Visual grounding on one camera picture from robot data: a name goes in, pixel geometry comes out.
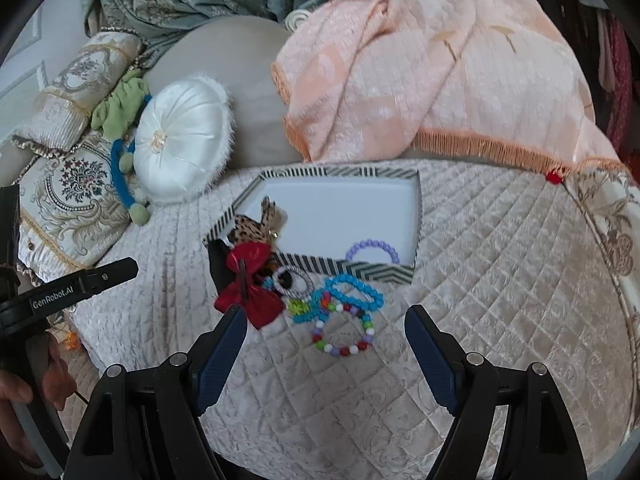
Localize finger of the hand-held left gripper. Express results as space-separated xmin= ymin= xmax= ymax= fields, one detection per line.
xmin=70 ymin=257 xmax=139 ymax=306

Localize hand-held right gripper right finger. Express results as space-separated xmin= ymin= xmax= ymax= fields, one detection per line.
xmin=404 ymin=304 xmax=588 ymax=480

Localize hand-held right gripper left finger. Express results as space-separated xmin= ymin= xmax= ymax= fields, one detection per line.
xmin=62 ymin=304 xmax=248 ymax=480

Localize red bow hair clip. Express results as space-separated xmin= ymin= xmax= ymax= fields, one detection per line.
xmin=214 ymin=242 xmax=286 ymax=331

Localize colourful coil bracelet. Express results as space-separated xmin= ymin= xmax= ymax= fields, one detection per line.
xmin=287 ymin=287 xmax=333 ymax=326

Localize multicolour bead bracelet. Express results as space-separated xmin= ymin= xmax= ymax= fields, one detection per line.
xmin=310 ymin=300 xmax=376 ymax=359

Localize blue bead bracelet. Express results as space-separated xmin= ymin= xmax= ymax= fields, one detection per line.
xmin=322 ymin=273 xmax=386 ymax=313

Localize striped cardboard box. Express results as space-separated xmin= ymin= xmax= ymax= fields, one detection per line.
xmin=202 ymin=162 xmax=422 ymax=286

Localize person's left hand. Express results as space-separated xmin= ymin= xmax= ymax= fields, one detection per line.
xmin=0 ymin=332 xmax=76 ymax=468

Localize ornate square cushion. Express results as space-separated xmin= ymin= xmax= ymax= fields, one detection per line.
xmin=17 ymin=130 xmax=146 ymax=273

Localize cream quilted cover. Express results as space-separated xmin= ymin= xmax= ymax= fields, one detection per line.
xmin=65 ymin=155 xmax=636 ymax=480

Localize leopard print hair bow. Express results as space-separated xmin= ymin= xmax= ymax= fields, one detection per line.
xmin=227 ymin=196 xmax=289 ymax=257

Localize white round satin cushion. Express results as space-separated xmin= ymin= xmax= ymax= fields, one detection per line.
xmin=134 ymin=71 xmax=236 ymax=204

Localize green blue plush toy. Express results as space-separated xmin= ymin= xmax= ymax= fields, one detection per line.
xmin=90 ymin=69 xmax=153 ymax=226

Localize ornate bolster cushion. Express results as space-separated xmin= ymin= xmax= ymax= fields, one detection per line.
xmin=12 ymin=30 xmax=146 ymax=153

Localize floral cream cover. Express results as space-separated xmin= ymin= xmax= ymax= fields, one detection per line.
xmin=565 ymin=170 xmax=640 ymax=321

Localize peach fringed pillow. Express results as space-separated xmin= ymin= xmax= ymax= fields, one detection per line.
xmin=271 ymin=0 xmax=628 ymax=176

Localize hanging clothes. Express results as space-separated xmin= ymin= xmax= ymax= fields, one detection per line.
xmin=520 ymin=0 xmax=636 ymax=131

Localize purple bead bracelet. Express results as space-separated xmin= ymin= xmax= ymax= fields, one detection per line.
xmin=345 ymin=238 xmax=401 ymax=267

